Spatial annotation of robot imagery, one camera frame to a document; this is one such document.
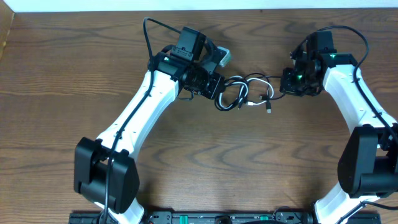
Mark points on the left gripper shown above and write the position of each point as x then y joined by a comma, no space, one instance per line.
214,86

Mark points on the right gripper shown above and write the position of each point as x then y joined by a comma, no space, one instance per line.
288,82

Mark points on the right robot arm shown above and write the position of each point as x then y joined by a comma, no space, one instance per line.
367,168

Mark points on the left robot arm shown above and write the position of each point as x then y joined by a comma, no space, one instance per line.
105,171

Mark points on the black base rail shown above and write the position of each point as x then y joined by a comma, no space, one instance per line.
281,216

